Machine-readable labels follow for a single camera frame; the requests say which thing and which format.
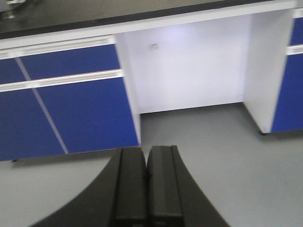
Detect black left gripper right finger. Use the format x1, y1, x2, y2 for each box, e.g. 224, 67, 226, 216
147, 145, 229, 227

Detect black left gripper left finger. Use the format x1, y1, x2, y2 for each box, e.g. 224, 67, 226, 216
34, 147, 147, 227

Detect blue white lab cabinet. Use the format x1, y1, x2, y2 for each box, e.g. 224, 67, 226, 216
0, 0, 296, 160

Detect blue cabinet right section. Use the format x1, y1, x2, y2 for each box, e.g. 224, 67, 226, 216
260, 9, 303, 135

